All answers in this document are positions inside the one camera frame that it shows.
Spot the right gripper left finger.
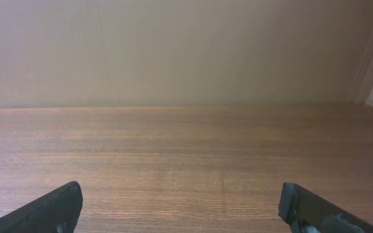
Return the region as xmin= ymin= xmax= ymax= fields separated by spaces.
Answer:
xmin=0 ymin=181 xmax=83 ymax=233

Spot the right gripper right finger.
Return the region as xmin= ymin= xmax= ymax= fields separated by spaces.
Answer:
xmin=278 ymin=183 xmax=373 ymax=233

